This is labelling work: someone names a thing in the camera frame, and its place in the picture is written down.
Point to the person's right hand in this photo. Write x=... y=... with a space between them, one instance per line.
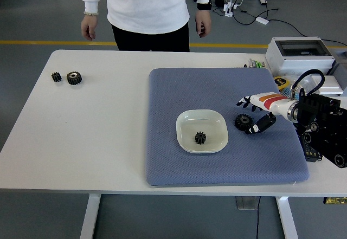
x=88 y=27

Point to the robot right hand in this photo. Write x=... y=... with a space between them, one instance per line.
x=271 y=102

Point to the person's left hand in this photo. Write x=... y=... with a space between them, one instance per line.
x=203 y=22

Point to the large black gear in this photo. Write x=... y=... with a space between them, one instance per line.
x=240 y=123
x=71 y=80

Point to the blue-grey quilted mat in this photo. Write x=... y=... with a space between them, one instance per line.
x=189 y=92

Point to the small black gear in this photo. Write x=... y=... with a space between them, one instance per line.
x=200 y=138
x=55 y=78

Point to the white square plate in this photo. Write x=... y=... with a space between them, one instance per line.
x=187 y=130

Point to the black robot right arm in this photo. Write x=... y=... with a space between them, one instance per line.
x=320 y=109

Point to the black wristwatch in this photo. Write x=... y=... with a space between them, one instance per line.
x=204 y=5

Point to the yellow black tape measure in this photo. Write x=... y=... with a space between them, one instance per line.
x=280 y=81

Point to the blue striped parts bundle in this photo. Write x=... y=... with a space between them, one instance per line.
x=296 y=94

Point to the white power strip with plugs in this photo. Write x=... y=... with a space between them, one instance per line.
x=229 y=9

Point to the clear bag of parts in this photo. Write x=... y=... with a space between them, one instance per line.
x=306 y=83

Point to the green white small connectors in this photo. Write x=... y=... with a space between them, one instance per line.
x=256 y=63

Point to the small white power brick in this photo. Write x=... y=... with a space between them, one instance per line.
x=262 y=20

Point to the person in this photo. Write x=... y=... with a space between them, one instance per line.
x=146 y=6

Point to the black controller red digits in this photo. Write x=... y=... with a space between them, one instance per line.
x=311 y=155

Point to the grey metal device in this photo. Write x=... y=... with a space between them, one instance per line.
x=341 y=65

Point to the grey metal floor plate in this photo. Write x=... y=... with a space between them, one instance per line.
x=244 y=203

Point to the yellow black warning label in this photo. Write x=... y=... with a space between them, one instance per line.
x=334 y=200

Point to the white table leg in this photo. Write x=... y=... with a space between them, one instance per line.
x=287 y=220
x=90 y=217

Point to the grey electrical enclosure box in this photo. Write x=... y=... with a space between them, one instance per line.
x=273 y=60

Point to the white flat switch box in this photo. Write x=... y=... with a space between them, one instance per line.
x=332 y=83

